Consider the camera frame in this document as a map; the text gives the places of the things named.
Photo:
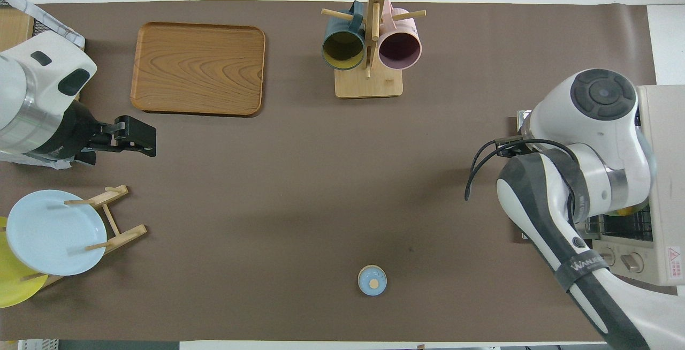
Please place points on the wooden plate rack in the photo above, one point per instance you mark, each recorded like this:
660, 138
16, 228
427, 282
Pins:
126, 235

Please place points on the wooden mug rack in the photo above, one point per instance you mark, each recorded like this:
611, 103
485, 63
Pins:
369, 85

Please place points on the beige toaster oven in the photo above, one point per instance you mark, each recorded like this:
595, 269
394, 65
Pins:
666, 179

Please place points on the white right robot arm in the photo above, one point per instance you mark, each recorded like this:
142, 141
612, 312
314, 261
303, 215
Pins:
588, 125

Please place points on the brown table mat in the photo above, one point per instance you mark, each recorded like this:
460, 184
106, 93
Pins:
321, 179

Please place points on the dark teal mug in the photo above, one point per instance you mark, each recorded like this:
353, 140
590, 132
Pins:
342, 50

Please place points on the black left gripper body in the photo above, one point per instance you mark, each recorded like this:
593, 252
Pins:
73, 135

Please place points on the yellow plate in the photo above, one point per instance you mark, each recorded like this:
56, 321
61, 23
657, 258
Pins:
13, 286

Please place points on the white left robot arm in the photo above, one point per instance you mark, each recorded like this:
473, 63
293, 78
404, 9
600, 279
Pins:
35, 82

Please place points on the wooden serving tray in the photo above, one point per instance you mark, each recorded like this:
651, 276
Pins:
198, 69

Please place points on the light blue plate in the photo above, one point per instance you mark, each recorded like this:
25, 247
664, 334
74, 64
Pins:
48, 232

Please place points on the beige oven knob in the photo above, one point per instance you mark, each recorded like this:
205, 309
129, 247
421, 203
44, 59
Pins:
609, 256
631, 262

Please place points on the pink mug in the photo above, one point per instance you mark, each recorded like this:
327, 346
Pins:
399, 50

